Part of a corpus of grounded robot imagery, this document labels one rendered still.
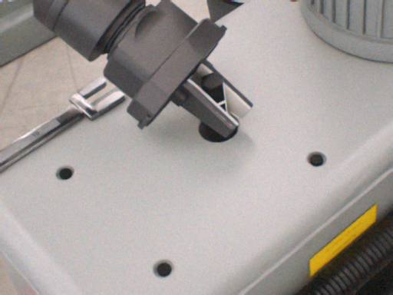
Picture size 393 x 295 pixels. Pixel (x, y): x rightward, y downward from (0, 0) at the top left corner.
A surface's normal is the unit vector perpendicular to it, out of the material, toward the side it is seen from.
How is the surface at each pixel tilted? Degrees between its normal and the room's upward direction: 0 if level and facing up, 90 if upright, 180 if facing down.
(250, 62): 0
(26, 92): 0
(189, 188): 0
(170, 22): 31
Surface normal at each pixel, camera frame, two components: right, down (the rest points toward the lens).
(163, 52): 0.31, -0.43
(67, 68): -0.13, -0.69
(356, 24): -0.59, 0.63
